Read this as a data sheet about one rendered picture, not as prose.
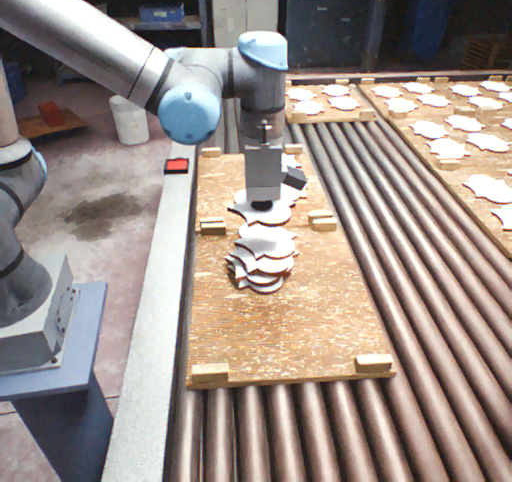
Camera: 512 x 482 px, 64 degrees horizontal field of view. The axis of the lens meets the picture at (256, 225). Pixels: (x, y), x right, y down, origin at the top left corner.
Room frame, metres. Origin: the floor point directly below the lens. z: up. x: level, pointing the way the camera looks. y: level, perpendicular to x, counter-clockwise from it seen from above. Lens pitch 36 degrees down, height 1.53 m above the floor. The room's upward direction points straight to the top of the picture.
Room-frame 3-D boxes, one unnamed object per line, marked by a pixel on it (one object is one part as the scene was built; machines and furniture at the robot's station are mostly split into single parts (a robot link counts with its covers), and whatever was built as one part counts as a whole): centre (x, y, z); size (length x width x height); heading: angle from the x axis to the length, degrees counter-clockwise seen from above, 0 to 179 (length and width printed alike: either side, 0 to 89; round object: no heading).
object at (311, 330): (0.59, -0.05, 0.93); 0.41 x 0.35 x 0.02; 4
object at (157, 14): (5.47, 1.13, 0.72); 0.50 x 0.38 x 0.16; 92
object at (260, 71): (0.67, -0.01, 1.34); 0.09 x 0.08 x 0.11; 92
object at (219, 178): (1.01, -0.01, 0.93); 0.41 x 0.35 x 0.02; 5
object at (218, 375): (0.39, 0.07, 0.95); 0.06 x 0.02 x 0.03; 94
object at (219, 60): (0.65, 0.09, 1.34); 0.11 x 0.11 x 0.08; 2
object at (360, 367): (0.41, -0.19, 0.95); 0.06 x 0.02 x 0.03; 94
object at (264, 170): (0.66, -0.03, 1.19); 0.12 x 0.09 x 0.16; 94
